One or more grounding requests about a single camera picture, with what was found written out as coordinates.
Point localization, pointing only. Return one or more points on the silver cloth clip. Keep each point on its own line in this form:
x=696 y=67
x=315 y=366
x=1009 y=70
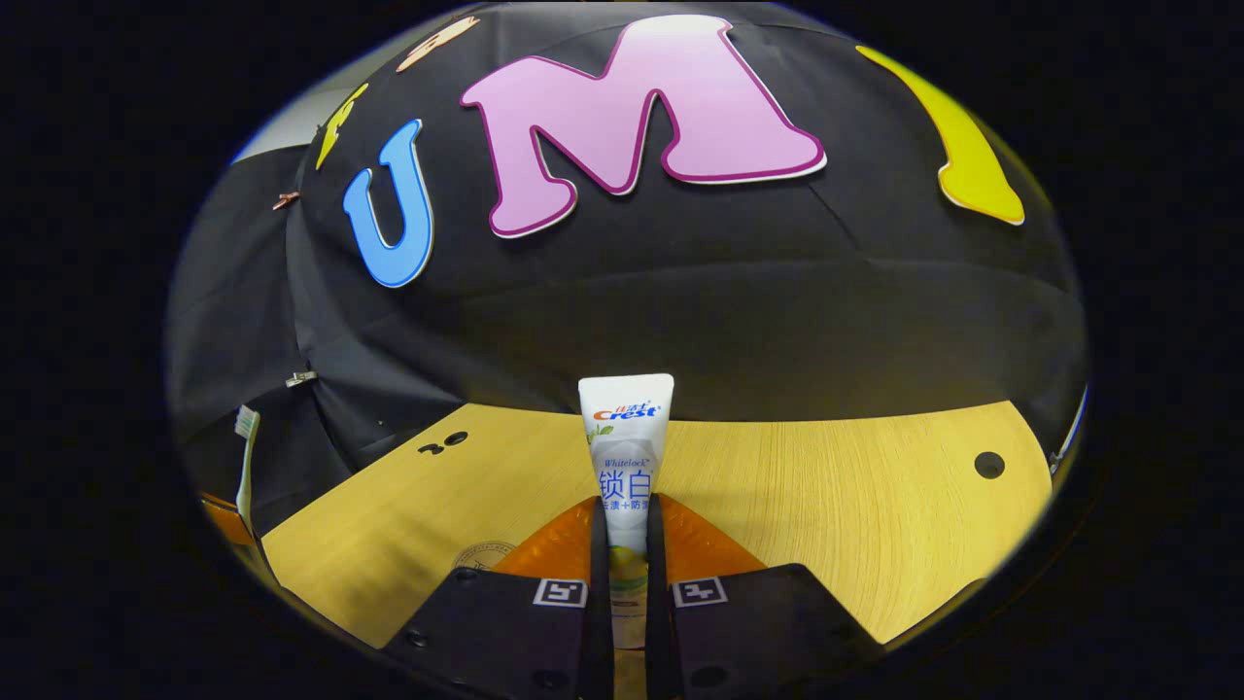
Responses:
x=300 y=378

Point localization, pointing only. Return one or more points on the black backdrop cloth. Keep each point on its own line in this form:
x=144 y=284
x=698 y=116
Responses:
x=777 y=292

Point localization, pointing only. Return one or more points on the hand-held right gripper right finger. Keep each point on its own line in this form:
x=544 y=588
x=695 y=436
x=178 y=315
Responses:
x=768 y=632

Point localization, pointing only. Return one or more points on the white toothpaste tube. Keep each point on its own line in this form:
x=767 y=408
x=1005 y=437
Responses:
x=627 y=437

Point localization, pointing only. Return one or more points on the pale green toothbrush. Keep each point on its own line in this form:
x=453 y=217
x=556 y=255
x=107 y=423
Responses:
x=247 y=457

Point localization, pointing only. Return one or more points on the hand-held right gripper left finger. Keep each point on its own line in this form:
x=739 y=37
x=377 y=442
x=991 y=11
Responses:
x=505 y=632

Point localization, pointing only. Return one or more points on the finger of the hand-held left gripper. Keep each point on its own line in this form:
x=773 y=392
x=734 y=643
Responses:
x=231 y=520

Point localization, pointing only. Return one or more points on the copper cloth clip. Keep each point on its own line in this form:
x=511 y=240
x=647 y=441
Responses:
x=286 y=200

